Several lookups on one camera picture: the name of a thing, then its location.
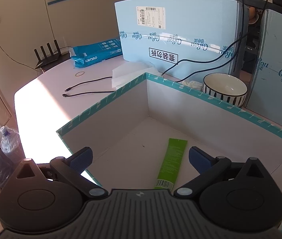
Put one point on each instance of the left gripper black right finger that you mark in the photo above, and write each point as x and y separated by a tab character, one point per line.
233	195

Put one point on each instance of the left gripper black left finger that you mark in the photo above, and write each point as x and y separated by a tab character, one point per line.
46	197

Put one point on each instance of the green cosmetic tube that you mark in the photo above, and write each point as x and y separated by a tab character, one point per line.
171	164

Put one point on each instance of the water bottle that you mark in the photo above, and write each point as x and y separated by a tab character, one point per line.
10	144

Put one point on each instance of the large light blue carton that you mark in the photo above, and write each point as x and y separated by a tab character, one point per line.
265	97

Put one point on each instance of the striped white ceramic bowl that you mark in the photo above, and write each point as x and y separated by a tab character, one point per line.
225	87

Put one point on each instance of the crumpled white tissue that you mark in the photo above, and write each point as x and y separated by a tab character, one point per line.
190	85

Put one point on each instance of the open teal box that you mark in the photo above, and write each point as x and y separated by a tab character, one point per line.
128	132

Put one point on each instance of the rubber band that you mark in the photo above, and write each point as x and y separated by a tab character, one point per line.
78	74

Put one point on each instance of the black wifi router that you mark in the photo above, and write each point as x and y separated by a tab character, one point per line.
49	58

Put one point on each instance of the blue paper ream package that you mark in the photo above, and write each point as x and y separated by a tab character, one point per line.
87	55

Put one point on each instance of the white foam sheets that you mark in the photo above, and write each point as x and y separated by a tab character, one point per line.
130	70

